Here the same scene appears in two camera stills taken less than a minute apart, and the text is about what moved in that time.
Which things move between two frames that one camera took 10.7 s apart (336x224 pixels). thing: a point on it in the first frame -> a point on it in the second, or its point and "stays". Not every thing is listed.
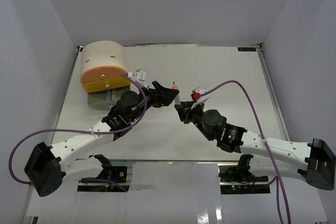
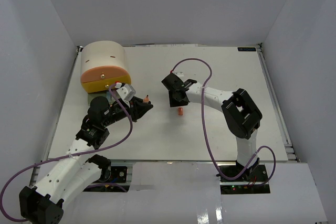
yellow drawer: x=105 y=84 stays
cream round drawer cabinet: x=102 y=53 stays
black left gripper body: x=152 y=99 -> x=118 y=112
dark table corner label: x=247 y=49 stays
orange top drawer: x=98 y=73 -> x=104 y=83
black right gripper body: x=197 y=120 -> x=174 y=102
